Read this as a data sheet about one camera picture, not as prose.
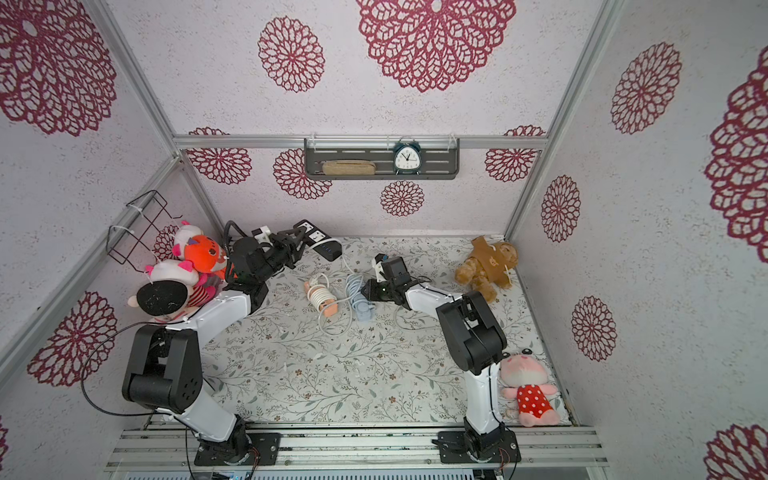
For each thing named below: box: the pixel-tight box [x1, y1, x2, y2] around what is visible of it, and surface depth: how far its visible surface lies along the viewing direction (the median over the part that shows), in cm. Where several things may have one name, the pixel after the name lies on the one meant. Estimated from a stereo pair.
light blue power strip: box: [346, 273, 376, 322], surface depth 99 cm
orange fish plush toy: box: [184, 235, 220, 273], surface depth 91 cm
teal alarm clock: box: [393, 140, 422, 175], surface depth 92 cm
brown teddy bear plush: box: [455, 236, 518, 303], surface depth 105 cm
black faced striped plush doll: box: [127, 260, 216, 322], surface depth 83 cm
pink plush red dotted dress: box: [499, 348, 561, 427], surface depth 79 cm
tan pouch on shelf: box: [322, 160, 376, 175], surface depth 90 cm
